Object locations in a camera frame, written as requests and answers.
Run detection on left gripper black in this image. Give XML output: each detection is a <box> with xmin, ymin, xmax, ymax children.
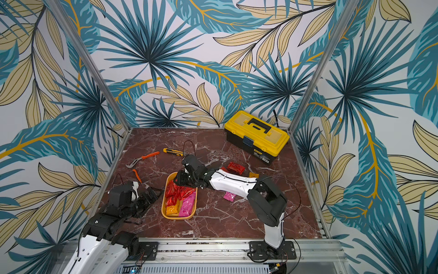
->
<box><xmin>121</xmin><ymin>187</ymin><xmax>164</xmax><ymax>221</ymax></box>

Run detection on yellow plastic storage box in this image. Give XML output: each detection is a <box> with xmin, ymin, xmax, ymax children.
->
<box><xmin>162</xmin><ymin>172</ymin><xmax>198</xmax><ymax>220</ymax></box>

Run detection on pink tea bag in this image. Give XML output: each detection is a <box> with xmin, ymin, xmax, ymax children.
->
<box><xmin>179</xmin><ymin>192</ymin><xmax>196</xmax><ymax>218</ymax></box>
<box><xmin>224</xmin><ymin>192</ymin><xmax>236</xmax><ymax>202</ymax></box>

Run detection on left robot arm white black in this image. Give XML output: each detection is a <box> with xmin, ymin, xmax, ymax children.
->
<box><xmin>63</xmin><ymin>182</ymin><xmax>164</xmax><ymax>274</ymax></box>

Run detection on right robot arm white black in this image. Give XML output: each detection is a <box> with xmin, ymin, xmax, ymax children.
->
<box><xmin>174</xmin><ymin>155</ymin><xmax>287</xmax><ymax>250</ymax></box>

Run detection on red tea bag in box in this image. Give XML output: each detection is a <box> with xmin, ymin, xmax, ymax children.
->
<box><xmin>165</xmin><ymin>180</ymin><xmax>180</xmax><ymax>207</ymax></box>

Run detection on yellow black utility knife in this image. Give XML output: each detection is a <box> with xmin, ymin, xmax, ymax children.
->
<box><xmin>163</xmin><ymin>148</ymin><xmax>184</xmax><ymax>157</ymax></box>

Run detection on yellow black toolbox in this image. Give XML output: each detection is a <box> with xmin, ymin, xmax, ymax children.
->
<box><xmin>224</xmin><ymin>111</ymin><xmax>290</xmax><ymax>164</ymax></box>

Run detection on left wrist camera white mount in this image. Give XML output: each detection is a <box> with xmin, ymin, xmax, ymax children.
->
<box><xmin>131</xmin><ymin>181</ymin><xmax>139</xmax><ymax>202</ymax></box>

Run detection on orange handled pliers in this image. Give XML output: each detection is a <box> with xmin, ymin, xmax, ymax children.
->
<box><xmin>126</xmin><ymin>151</ymin><xmax>160</xmax><ymax>183</ymax></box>

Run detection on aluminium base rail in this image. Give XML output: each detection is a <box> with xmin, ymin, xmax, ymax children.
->
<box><xmin>54</xmin><ymin>237</ymin><xmax>350</xmax><ymax>274</ymax></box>

